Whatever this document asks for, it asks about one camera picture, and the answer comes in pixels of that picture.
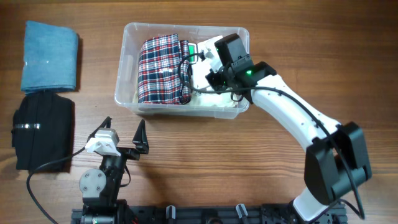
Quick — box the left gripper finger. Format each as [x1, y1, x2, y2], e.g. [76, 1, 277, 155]
[132, 119, 149, 154]
[87, 116, 113, 142]

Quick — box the white printed cloth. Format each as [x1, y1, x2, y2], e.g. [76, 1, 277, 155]
[188, 44, 213, 90]

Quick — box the cream cloth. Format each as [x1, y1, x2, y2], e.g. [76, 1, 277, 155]
[132, 91, 238, 107]

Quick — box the black cloth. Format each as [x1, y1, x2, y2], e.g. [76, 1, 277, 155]
[11, 92, 75, 171]

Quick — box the plaid cloth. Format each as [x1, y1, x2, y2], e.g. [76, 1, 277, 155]
[137, 34, 192, 105]

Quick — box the clear plastic storage container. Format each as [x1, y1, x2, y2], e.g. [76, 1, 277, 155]
[114, 22, 250, 119]

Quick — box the blue denim cloth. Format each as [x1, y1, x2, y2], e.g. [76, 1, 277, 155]
[21, 21, 79, 94]

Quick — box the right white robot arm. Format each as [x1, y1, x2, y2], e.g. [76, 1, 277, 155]
[208, 34, 372, 223]

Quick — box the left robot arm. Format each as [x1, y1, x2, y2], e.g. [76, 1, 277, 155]
[71, 117, 149, 224]

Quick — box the left black camera cable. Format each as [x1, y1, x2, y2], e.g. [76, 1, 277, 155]
[25, 146, 87, 224]

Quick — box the black camera cable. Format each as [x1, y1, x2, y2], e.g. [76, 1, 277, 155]
[177, 52, 366, 220]
[25, 146, 87, 224]

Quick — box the right black camera cable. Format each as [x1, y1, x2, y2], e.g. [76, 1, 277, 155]
[177, 52, 366, 220]

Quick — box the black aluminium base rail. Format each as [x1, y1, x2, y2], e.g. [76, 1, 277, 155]
[70, 203, 348, 224]

